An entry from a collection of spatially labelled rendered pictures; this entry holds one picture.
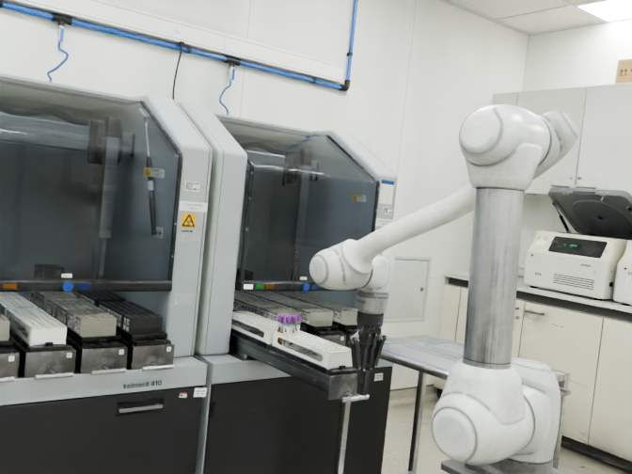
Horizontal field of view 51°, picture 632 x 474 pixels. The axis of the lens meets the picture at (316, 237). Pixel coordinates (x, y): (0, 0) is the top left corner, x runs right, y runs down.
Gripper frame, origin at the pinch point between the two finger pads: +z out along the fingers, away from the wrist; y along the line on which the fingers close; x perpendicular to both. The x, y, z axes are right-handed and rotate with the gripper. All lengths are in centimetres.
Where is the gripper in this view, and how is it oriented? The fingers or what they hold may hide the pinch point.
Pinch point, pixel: (363, 382)
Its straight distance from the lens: 190.3
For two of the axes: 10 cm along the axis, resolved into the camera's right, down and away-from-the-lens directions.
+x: 6.0, 1.1, -7.9
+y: -7.9, -0.5, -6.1
